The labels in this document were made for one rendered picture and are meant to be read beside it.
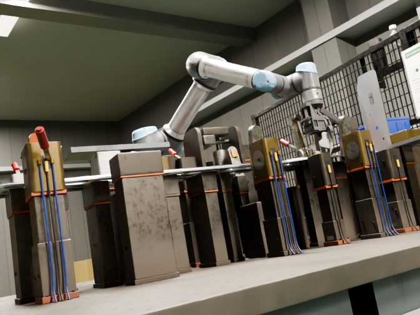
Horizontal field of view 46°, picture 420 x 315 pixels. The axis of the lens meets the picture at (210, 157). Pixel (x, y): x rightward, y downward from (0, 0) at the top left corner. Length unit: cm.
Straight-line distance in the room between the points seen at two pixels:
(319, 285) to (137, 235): 59
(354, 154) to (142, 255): 79
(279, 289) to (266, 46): 514
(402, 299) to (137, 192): 66
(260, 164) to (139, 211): 41
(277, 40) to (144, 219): 455
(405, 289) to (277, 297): 36
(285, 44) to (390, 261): 474
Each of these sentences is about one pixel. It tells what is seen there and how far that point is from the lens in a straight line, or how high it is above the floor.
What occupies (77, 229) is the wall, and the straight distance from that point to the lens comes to 813.
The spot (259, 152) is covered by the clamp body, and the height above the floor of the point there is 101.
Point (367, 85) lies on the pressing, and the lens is 213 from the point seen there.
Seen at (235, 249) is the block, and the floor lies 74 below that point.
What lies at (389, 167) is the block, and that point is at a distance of 176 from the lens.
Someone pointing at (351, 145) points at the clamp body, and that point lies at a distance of 169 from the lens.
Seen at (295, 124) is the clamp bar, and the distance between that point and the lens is 205.
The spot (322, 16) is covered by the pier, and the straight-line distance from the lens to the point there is 491.
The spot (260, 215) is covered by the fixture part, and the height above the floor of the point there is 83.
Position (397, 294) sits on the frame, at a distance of 102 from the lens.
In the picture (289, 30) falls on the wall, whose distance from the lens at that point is 556.
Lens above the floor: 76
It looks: 10 degrees up
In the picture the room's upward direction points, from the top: 10 degrees counter-clockwise
